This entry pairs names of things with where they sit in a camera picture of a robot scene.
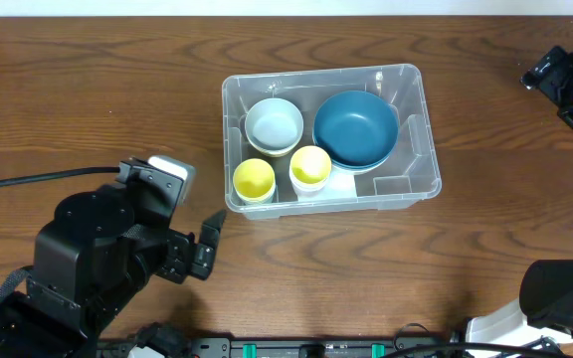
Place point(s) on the pink cup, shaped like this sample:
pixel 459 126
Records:
pixel 307 193

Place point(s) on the dark blue bowl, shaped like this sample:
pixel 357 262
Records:
pixel 360 155
pixel 352 116

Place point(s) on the yellow cup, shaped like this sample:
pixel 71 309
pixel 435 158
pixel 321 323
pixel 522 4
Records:
pixel 254 178
pixel 310 165

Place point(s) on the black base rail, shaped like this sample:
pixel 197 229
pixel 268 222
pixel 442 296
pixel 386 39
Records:
pixel 221 347

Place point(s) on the small light grey bowl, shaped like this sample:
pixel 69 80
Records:
pixel 273 115

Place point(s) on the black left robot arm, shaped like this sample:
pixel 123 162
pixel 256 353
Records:
pixel 98 252

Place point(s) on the cream white cup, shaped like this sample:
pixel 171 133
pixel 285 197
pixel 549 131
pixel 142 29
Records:
pixel 265 199

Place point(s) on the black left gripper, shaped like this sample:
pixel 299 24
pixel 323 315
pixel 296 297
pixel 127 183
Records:
pixel 182 255

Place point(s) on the light blue cup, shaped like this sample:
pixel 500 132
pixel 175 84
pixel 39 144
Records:
pixel 299 186

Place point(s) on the clear plastic storage container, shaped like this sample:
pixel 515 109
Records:
pixel 409 175

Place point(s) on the small white bowl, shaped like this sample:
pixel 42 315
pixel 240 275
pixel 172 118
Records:
pixel 275 140

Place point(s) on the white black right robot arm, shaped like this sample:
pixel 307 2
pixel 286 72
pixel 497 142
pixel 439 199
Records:
pixel 544 308

